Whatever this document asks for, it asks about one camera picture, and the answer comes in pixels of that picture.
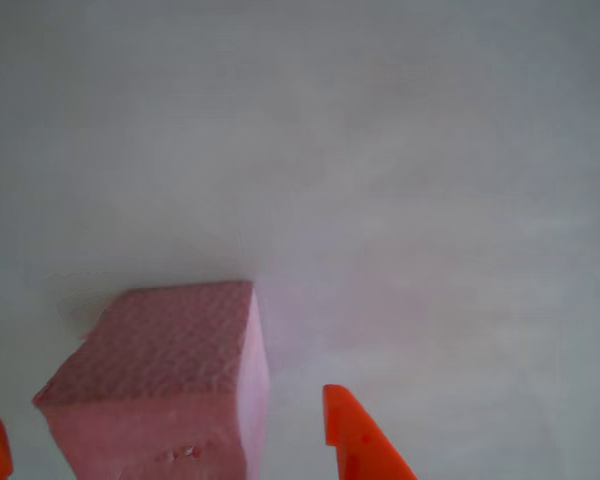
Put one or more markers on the pink foam block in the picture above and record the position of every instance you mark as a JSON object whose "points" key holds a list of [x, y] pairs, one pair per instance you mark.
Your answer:
{"points": [[165, 380]]}

